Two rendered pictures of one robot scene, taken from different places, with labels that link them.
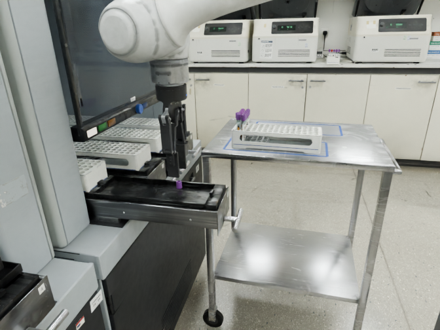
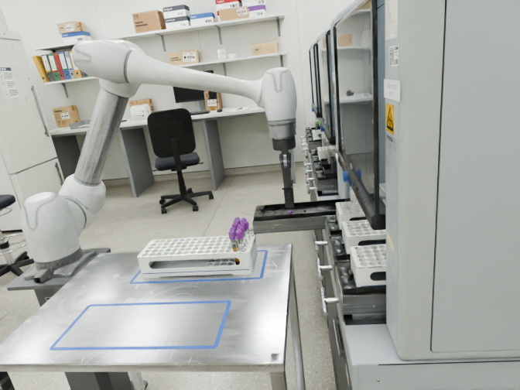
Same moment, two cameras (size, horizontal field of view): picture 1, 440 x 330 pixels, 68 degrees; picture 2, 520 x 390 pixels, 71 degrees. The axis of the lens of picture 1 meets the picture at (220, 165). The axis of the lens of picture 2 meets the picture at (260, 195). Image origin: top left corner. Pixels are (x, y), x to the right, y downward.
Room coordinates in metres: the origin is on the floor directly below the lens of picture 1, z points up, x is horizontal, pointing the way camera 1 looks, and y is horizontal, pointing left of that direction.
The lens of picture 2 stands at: (1.95, -0.12, 1.29)
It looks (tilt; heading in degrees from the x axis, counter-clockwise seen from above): 19 degrees down; 174
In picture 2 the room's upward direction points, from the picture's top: 7 degrees counter-clockwise
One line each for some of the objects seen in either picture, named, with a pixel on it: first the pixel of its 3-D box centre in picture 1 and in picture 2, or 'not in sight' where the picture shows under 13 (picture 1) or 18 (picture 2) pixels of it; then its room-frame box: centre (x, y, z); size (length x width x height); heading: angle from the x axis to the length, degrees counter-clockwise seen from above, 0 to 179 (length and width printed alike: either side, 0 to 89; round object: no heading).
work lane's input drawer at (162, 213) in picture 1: (110, 196); (343, 213); (0.80, 0.30, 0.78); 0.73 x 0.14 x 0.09; 77
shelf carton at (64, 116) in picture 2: not in sight; (66, 116); (-3.17, -1.91, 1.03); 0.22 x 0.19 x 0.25; 77
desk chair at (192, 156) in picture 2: not in sight; (178, 158); (-1.91, -0.49, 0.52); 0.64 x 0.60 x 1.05; 7
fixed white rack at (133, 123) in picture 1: (143, 128); (419, 264); (1.27, 0.31, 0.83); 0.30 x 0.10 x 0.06; 77
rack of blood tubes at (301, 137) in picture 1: (275, 137); (199, 255); (1.07, -0.20, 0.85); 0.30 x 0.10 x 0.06; 74
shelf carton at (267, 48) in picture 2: not in sight; (265, 49); (-2.55, 0.67, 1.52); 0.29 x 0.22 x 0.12; 75
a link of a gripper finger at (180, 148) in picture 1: (180, 156); (289, 197); (0.83, 0.11, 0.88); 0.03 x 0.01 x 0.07; 77
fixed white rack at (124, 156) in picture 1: (101, 156); (386, 213); (0.98, 0.38, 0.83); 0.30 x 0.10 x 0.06; 77
